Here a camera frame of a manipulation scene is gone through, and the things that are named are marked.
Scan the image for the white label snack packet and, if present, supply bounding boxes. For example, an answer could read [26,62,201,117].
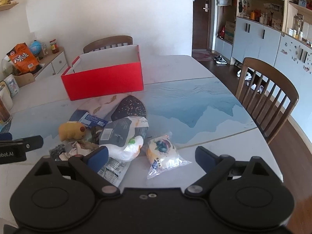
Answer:
[98,157,131,187]

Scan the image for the yellow dog plush toy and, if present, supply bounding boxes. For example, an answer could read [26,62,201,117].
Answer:
[58,121,86,142]

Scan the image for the blue white wafer packet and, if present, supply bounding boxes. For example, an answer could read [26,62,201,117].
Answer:
[78,112,108,128]

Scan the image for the white grey snack bag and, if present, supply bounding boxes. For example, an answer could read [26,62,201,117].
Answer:
[99,116,149,162]

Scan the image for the blueberry bread clear packet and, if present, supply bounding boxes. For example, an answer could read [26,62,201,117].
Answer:
[146,135,191,180]

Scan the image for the gold foil snack bag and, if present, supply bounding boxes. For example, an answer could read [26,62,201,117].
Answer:
[66,127,103,158]

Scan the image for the white tissue roll pack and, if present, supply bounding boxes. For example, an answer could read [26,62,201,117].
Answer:
[4,74,20,97]

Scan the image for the orange snack bag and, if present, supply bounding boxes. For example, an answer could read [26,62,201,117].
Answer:
[7,43,40,74]

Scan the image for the white drawer sideboard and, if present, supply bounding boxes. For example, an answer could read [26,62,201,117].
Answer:
[14,46,69,87]

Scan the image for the wooden chair right side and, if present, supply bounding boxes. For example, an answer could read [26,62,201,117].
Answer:
[235,58,299,144]

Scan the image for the red cardboard box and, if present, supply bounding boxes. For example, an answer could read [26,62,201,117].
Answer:
[61,45,144,100]

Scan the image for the blue globe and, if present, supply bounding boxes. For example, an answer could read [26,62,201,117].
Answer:
[28,40,42,56]

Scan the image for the white slippers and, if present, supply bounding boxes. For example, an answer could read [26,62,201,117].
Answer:
[236,70,252,81]

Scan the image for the red lid sauce jar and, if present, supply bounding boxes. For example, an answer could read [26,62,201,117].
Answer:
[49,39,59,54]

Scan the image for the black white sneakers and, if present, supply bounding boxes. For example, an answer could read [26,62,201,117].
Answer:
[214,55,227,65]

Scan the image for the wooden chair behind table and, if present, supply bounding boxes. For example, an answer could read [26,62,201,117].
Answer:
[83,35,133,53]

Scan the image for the cardboard carton in cabinet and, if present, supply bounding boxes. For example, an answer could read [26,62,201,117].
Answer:
[224,21,235,43]

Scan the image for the brown entrance door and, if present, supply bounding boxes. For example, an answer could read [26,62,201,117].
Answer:
[192,0,210,50]

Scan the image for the blue wall cabinet unit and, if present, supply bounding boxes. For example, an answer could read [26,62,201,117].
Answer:
[214,0,311,136]

